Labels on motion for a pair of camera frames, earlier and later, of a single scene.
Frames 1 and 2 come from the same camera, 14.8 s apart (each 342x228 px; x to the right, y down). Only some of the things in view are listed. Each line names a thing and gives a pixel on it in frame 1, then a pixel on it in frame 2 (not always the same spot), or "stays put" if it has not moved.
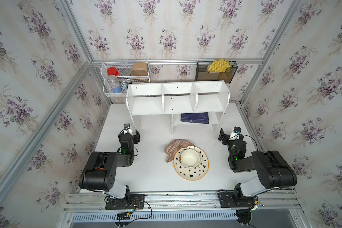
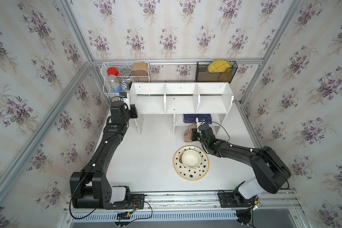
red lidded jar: x=112 y=71 stays put
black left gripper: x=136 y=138 to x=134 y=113
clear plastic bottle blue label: x=115 y=86 stays put
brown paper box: x=139 y=69 stays put
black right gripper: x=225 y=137 to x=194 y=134
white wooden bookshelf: x=190 y=102 stays put
